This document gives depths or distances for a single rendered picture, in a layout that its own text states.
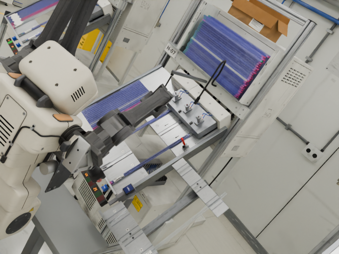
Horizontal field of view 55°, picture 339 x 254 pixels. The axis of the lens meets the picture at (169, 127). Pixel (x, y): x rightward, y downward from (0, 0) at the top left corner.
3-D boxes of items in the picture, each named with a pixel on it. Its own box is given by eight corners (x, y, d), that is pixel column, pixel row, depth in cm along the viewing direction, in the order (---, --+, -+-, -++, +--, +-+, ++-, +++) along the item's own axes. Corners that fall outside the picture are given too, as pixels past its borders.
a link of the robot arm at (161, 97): (165, 77, 141) (180, 94, 141) (148, 95, 149) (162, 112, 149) (103, 114, 105) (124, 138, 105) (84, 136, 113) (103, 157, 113)
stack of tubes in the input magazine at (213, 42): (236, 98, 173) (267, 55, 163) (181, 52, 202) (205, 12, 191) (247, 101, 182) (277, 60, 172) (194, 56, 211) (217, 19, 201)
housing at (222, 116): (219, 136, 187) (219, 121, 175) (172, 89, 214) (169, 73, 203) (230, 129, 189) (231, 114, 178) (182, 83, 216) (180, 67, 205)
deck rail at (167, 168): (120, 203, 168) (117, 198, 163) (118, 201, 169) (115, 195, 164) (227, 134, 186) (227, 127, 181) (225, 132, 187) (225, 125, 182)
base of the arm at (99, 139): (71, 131, 100) (98, 155, 97) (91, 116, 104) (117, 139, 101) (74, 144, 107) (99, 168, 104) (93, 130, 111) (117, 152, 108)
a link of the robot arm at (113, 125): (96, 127, 103) (107, 140, 103) (119, 109, 108) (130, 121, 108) (92, 135, 111) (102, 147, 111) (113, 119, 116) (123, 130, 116)
